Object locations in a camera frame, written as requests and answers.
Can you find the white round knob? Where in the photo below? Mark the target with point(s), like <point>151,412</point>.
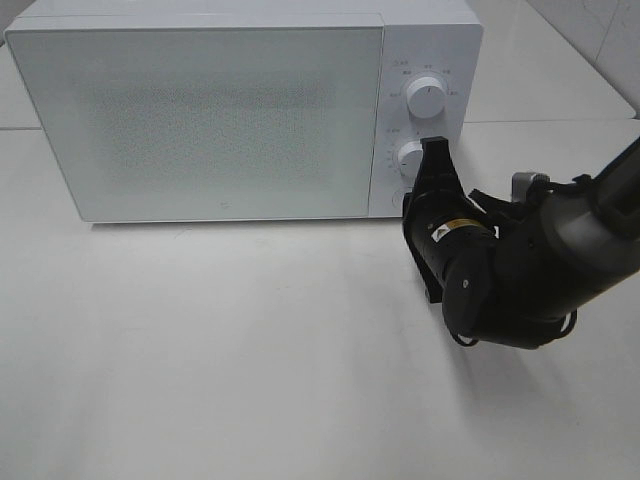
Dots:
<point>426,96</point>
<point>409,158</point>

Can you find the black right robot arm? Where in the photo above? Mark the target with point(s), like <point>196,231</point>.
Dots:
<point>515,272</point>

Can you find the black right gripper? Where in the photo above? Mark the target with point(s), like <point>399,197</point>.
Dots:
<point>439,225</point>

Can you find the white microwave door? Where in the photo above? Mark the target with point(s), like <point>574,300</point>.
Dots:
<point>207,125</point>

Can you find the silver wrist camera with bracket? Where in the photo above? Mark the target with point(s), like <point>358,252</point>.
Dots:
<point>522,181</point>

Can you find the round white door button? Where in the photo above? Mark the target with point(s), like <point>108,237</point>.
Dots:
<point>398,199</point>

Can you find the white microwave oven body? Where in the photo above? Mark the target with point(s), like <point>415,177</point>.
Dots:
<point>438,38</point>

